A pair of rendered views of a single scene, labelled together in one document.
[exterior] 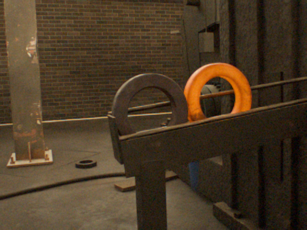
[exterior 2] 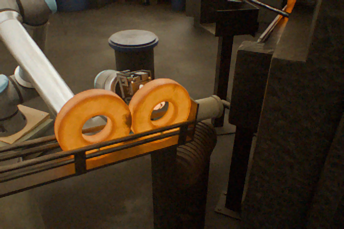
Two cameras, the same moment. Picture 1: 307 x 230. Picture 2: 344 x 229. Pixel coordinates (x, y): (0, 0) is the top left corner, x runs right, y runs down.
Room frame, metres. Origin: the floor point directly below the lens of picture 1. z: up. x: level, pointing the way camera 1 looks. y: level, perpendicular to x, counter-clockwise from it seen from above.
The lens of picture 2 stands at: (1.57, -1.96, 1.09)
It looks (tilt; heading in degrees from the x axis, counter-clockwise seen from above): 33 degrees down; 132
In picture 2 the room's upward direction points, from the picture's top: straight up
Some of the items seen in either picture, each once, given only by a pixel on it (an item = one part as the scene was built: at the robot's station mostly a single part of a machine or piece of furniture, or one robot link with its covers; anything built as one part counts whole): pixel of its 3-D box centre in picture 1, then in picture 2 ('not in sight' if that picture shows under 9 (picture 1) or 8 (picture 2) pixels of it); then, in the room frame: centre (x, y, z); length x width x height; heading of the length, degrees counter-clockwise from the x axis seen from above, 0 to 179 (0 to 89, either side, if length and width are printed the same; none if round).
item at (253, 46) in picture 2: not in sight; (253, 87); (1.23, -1.23, 0.68); 0.11 x 0.08 x 0.24; 18
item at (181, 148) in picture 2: not in sight; (187, 196); (1.12, -1.37, 0.27); 0.22 x 0.13 x 0.53; 108
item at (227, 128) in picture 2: not in sight; (221, 70); (0.73, -0.60, 0.36); 0.26 x 0.20 x 0.72; 143
